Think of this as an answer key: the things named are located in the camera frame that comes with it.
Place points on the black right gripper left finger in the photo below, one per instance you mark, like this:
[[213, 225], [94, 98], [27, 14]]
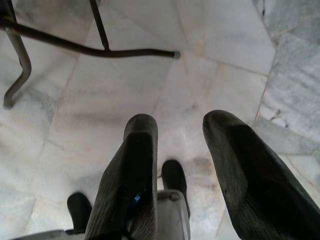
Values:
[[130, 180]]

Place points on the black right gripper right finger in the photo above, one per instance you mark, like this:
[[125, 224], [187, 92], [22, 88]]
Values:
[[255, 185]]

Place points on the black right robot foot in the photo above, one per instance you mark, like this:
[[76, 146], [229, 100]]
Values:
[[174, 175]]

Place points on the black robot foot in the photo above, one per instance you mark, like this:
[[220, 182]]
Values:
[[78, 210], [174, 175]]

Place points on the black left robot foot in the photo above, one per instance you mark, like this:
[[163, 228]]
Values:
[[78, 210]]

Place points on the grey left robot leg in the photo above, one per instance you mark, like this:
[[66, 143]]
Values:
[[50, 236]]

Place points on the grey bent metal leg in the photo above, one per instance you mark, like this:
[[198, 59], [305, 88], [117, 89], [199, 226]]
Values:
[[17, 85]]

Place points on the black metal chair frame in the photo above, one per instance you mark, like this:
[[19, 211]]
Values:
[[75, 47]]

